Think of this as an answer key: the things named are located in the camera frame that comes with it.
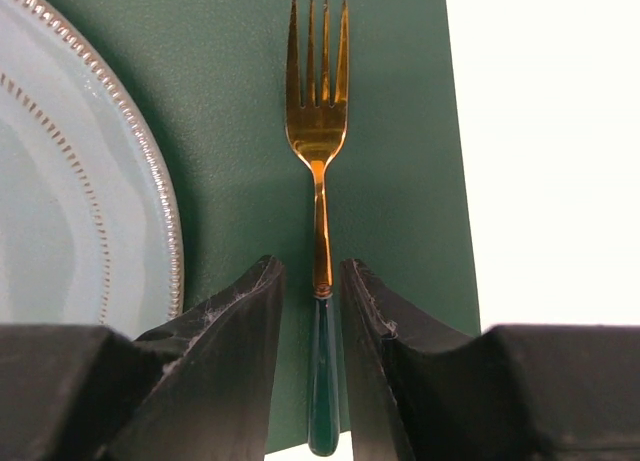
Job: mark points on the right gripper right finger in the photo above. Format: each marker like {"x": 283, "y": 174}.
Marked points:
{"x": 421, "y": 390}

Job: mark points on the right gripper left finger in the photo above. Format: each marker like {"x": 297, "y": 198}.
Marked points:
{"x": 198, "y": 387}

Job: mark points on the teal round plate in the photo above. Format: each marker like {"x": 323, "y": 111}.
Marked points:
{"x": 90, "y": 228}

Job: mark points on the gold fork green handle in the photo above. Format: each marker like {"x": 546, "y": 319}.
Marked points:
{"x": 316, "y": 126}

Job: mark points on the dark green placemat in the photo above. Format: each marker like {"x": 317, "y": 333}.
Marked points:
{"x": 208, "y": 77}

